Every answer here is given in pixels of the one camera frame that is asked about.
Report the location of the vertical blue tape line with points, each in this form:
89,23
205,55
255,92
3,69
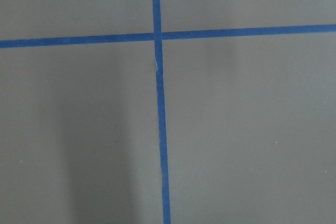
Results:
158,50

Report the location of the horizontal blue tape line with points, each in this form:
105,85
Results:
170,35

